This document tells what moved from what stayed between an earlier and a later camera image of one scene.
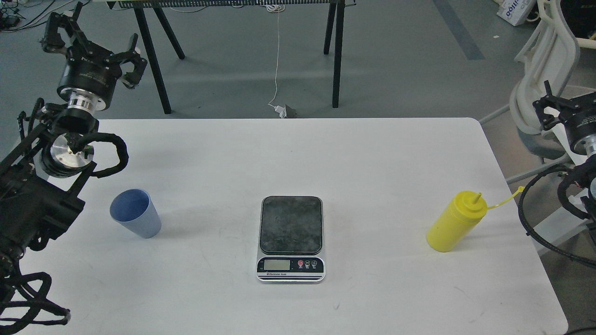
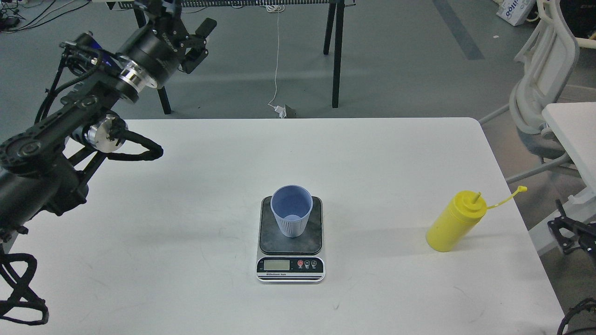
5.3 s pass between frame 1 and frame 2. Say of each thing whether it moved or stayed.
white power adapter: stayed
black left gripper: moved
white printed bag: stayed
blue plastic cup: moved
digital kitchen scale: stayed
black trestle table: stayed
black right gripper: moved
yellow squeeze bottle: stayed
